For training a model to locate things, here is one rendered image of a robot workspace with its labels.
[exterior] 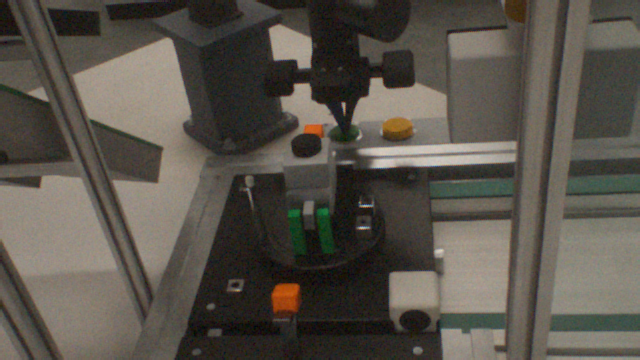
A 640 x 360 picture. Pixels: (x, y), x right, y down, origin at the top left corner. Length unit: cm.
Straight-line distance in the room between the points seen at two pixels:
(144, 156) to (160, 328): 21
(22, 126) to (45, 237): 42
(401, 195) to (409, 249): 9
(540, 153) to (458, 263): 32
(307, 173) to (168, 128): 59
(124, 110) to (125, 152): 53
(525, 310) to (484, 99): 18
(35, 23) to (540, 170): 41
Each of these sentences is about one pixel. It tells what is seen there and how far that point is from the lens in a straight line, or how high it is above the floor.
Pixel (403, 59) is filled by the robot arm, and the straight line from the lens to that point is 84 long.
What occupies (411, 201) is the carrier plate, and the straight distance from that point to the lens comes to 76.
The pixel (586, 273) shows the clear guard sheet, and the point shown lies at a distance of 57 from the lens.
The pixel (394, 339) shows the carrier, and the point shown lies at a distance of 62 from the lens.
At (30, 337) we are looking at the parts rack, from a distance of 58.
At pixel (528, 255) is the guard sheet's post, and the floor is 109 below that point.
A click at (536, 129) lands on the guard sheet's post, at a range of 46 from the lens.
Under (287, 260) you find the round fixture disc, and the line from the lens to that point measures 68.
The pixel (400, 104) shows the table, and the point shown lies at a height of 86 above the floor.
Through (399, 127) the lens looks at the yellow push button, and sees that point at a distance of 89.
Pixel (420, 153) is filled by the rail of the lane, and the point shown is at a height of 96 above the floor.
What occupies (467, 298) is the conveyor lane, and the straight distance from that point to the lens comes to 73.
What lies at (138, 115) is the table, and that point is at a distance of 127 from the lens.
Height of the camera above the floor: 145
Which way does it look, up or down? 36 degrees down
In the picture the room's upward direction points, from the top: 8 degrees counter-clockwise
